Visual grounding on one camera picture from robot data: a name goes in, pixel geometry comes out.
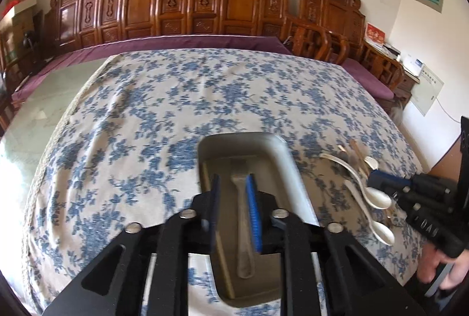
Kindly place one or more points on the metal tray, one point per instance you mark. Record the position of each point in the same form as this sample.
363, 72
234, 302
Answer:
285, 169

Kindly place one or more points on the blue floral tablecloth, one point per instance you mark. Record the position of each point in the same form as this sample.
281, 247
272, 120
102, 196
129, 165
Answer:
146, 118

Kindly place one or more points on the white blue box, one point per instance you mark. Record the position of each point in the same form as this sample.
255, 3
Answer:
414, 65

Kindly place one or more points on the short purple seat cushion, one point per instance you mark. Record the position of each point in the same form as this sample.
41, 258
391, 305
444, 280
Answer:
366, 78

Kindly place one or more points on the long white spoon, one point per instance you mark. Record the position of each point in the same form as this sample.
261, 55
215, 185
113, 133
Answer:
383, 233
377, 198

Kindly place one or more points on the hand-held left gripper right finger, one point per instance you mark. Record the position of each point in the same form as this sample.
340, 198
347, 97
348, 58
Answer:
253, 213

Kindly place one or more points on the person's right hand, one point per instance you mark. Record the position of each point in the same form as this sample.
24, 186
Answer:
460, 272

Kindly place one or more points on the white wall panel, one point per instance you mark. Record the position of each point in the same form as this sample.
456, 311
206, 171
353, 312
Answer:
427, 89

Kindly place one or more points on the pale wooden chopstick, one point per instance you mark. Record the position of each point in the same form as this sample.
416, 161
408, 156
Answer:
357, 153

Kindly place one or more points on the small white spoon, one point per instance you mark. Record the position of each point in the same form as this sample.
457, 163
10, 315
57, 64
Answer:
372, 163

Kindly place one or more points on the short carved wooden sofa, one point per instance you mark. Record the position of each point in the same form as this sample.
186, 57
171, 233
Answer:
337, 8

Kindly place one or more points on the copper chopstick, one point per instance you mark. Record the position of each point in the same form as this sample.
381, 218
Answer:
344, 153

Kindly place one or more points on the long purple seat cushion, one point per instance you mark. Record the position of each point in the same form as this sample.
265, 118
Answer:
146, 45

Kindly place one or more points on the carved wooden armchair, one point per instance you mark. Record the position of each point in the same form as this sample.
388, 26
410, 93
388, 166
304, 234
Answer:
311, 39

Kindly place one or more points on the metal fork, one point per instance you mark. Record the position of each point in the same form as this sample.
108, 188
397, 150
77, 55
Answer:
242, 228

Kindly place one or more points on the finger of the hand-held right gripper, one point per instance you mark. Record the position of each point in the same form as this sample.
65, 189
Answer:
401, 198
388, 179

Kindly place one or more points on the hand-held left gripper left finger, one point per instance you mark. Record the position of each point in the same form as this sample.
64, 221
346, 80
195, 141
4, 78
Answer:
216, 202

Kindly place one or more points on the wooden side table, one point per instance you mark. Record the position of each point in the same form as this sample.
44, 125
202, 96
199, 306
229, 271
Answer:
388, 69

